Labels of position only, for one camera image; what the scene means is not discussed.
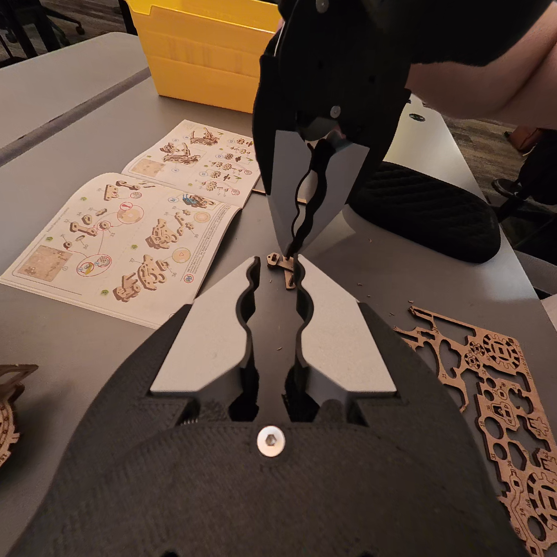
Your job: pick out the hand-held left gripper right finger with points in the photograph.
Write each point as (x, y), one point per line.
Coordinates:
(348, 352)

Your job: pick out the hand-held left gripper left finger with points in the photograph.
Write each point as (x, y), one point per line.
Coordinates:
(204, 352)

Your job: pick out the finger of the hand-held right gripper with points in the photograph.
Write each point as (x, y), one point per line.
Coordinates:
(346, 174)
(285, 174)

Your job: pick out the small wooden model assembly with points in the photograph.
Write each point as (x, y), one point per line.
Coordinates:
(283, 264)

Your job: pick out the person's right forearm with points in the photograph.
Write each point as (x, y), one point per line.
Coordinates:
(478, 87)

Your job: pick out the wooden laser-cut parts sheet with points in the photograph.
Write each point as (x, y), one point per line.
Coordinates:
(417, 337)

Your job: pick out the large partly assembled wooden model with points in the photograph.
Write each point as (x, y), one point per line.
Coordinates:
(8, 417)

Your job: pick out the thin wooden stick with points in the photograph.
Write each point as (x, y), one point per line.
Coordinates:
(260, 191)

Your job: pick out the black table grommet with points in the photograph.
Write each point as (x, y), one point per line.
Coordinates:
(415, 116)

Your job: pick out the yellow plastic bin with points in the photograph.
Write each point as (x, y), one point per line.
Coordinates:
(196, 65)

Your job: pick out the open instruction booklet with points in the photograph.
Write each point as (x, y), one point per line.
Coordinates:
(130, 226)

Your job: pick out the black office chair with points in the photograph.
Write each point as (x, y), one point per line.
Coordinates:
(56, 17)

